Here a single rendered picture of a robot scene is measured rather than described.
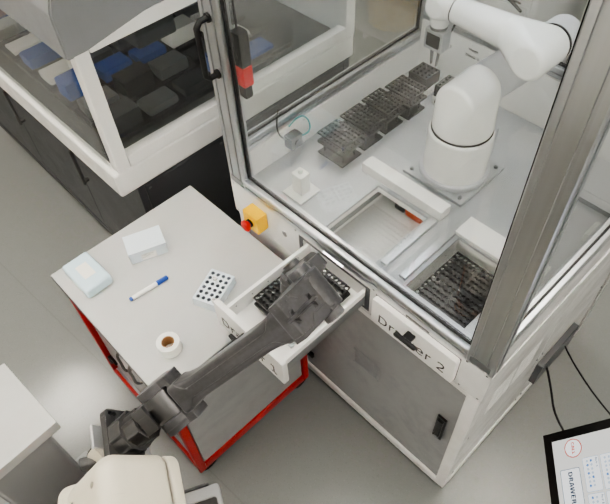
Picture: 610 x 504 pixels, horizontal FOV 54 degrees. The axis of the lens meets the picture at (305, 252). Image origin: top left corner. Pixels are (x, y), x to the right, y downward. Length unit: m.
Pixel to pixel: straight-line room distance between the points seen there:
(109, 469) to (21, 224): 2.57
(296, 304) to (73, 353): 2.01
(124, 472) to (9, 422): 0.90
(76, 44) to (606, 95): 1.41
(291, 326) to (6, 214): 2.78
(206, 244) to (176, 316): 0.29
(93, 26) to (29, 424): 1.12
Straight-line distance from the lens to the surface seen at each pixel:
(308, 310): 0.98
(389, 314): 1.68
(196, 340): 1.86
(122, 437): 1.24
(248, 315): 1.78
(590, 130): 1.00
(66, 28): 1.87
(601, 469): 1.45
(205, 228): 2.12
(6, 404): 1.95
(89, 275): 2.04
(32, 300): 3.15
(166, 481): 1.08
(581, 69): 0.97
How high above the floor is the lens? 2.32
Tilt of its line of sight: 51 degrees down
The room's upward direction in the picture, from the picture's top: 4 degrees counter-clockwise
